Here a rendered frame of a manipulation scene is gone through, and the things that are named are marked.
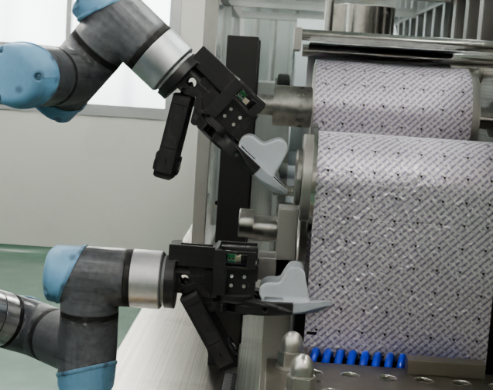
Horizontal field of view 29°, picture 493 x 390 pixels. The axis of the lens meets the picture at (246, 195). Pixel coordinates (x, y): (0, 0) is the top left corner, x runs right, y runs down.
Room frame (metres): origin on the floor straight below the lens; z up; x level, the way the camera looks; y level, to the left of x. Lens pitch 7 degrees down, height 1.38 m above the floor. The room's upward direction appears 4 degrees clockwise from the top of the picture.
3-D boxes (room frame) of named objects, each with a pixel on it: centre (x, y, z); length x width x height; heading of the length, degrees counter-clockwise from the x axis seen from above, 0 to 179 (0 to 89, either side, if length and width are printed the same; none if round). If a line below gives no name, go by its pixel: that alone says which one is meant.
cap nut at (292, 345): (1.15, -0.07, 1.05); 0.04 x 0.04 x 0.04
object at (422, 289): (1.22, -0.20, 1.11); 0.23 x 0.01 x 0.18; 88
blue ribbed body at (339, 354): (1.20, -0.20, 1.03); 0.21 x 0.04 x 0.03; 88
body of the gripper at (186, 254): (1.22, 0.04, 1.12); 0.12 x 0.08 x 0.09; 88
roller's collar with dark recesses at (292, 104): (1.53, -0.06, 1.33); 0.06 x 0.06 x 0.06; 88
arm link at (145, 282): (1.23, 0.12, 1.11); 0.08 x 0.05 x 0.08; 178
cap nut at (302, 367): (1.06, -0.08, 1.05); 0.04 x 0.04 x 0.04
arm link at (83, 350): (1.24, 0.20, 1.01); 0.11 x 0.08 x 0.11; 46
